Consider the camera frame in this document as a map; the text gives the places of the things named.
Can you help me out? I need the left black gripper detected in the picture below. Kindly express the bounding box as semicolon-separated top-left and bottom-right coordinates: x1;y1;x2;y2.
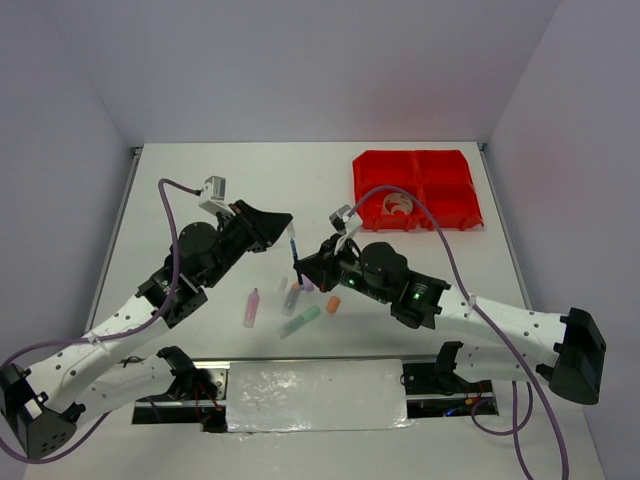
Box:
202;199;293;288

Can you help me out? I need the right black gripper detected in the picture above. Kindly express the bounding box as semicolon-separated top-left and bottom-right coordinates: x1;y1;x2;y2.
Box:
295;232;391;303

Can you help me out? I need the dark blue pen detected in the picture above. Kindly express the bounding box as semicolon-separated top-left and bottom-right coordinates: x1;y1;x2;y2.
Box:
289;237;305;290

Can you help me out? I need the large silver tape roll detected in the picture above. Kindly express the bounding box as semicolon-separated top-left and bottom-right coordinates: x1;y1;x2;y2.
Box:
381;192;414;215

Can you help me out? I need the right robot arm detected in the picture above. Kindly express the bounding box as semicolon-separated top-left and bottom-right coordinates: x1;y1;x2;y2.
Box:
294;237;606;405

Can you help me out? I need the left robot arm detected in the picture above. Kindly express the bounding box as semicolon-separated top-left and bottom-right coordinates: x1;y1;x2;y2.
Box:
1;200;292;464

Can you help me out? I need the orange highlighter cap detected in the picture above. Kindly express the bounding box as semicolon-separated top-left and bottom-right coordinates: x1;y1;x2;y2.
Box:
326;296;341;314

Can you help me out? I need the orange-tip grey highlighter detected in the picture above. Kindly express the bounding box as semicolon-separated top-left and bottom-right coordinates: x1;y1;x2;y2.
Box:
281;283;301;317

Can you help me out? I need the green highlighter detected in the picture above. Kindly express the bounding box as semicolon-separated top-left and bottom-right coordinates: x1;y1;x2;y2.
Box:
277;306;321;339

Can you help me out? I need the pink highlighter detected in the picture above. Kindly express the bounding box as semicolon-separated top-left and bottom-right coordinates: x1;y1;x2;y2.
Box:
243;288;260;328

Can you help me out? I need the silver foil covered plate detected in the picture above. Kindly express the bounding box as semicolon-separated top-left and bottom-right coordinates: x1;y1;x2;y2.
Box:
226;359;410;433

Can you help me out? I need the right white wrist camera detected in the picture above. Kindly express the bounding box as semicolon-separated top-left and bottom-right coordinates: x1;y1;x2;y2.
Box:
329;205;363;254

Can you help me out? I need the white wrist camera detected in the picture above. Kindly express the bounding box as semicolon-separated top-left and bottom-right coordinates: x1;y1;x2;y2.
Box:
329;205;363;254
198;176;230;215

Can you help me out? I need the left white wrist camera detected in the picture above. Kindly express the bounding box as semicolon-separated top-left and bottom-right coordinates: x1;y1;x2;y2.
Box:
198;176;230;215

